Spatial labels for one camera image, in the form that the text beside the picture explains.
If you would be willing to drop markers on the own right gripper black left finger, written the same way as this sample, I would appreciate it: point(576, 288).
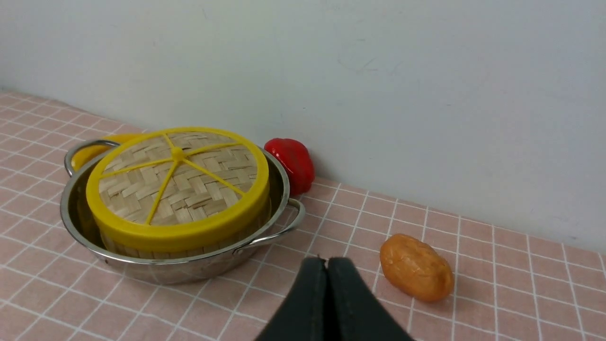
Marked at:
point(301, 315)

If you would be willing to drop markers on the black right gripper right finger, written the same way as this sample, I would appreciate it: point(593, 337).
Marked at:
point(353, 312)

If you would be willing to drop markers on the woven bamboo steamer lid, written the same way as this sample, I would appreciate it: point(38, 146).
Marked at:
point(200, 158)

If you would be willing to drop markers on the yellow rimmed bamboo steamer basket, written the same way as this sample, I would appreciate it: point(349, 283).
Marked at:
point(183, 223)

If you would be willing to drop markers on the stainless steel pot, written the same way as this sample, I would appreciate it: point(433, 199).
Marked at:
point(287, 214)

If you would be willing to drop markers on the orange brown toy potato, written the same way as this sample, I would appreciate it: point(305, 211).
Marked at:
point(416, 269)

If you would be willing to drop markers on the red toy bell pepper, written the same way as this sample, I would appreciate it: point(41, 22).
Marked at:
point(296, 160)

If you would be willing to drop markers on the yellow toy banana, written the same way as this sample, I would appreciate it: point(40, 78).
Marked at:
point(84, 155)

